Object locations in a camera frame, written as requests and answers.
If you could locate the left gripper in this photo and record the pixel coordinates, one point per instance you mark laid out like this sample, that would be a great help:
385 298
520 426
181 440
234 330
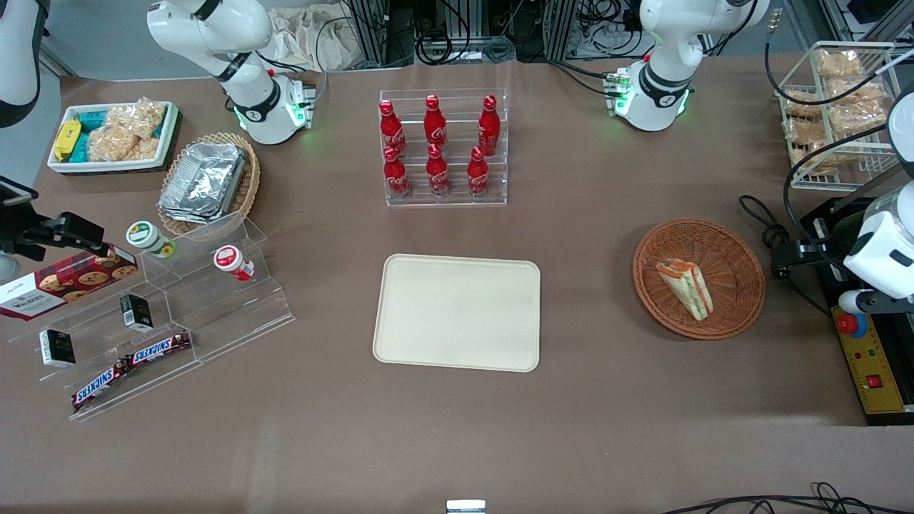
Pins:
832 238

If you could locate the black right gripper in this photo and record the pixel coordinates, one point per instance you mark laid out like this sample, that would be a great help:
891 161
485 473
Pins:
16 230

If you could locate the triangle sandwich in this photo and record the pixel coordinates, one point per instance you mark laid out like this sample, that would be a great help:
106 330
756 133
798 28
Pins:
685 285

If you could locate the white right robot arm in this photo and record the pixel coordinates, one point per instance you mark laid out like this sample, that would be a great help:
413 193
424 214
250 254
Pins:
250 93

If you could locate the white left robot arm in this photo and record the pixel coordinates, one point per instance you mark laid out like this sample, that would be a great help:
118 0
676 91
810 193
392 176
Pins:
664 64

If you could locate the round brown wicker basket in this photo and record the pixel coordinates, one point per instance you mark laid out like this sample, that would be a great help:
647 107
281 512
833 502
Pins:
735 285

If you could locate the oval light wicker basket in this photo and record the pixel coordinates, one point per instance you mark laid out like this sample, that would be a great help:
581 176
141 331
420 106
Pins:
251 178

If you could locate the beige rectangular tray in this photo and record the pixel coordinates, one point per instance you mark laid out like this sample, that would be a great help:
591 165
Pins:
457 314

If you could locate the red tartan cookie box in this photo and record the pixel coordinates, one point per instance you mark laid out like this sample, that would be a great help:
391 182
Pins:
64 282

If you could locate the green lid white cup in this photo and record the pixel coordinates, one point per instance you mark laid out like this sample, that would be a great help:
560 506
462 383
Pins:
146 237

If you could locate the teal snack pack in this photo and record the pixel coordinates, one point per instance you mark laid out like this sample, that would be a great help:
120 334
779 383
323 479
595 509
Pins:
91 118
82 148

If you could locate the clear bag of crackers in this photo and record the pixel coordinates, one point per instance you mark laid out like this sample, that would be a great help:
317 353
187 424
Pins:
839 64
857 96
803 107
800 132
817 163
853 120

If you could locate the clear rice cracker bag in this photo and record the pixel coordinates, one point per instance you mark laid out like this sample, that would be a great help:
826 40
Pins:
114 146
139 118

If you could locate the yellow snack pack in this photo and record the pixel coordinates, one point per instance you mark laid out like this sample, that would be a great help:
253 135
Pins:
66 139

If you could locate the small black box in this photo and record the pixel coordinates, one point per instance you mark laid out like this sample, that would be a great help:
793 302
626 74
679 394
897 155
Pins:
57 348
136 313

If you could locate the black table appliance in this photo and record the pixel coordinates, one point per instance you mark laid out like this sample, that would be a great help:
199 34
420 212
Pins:
892 335

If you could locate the white rectangular snack bin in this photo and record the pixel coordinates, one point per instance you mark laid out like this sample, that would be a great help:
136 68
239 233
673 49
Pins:
168 135

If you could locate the silver foil container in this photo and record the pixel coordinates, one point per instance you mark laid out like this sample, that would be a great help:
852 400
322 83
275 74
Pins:
203 182

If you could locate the brown snickers bar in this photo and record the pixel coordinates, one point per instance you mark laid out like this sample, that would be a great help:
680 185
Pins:
100 385
158 348

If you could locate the red lid white cup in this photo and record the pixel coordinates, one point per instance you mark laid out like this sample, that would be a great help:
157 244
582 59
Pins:
230 260

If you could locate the clear acrylic tiered stand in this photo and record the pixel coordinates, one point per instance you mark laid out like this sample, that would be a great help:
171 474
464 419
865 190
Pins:
214 314

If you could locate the beige cloth bag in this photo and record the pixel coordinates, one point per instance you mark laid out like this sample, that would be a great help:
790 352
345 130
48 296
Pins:
307 39

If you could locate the red cola bottle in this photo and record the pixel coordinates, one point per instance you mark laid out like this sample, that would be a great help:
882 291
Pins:
437 171
435 125
489 128
478 173
390 128
395 175

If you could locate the clear acrylic bottle rack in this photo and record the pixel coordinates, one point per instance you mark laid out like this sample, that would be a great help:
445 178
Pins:
457 107

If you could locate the small white block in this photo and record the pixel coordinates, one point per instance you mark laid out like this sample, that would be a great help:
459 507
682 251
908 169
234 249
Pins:
465 507

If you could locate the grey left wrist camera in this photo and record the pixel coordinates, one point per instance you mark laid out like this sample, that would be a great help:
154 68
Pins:
853 301

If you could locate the aluminium frame post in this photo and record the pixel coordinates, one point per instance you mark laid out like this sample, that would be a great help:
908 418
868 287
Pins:
375 32
560 28

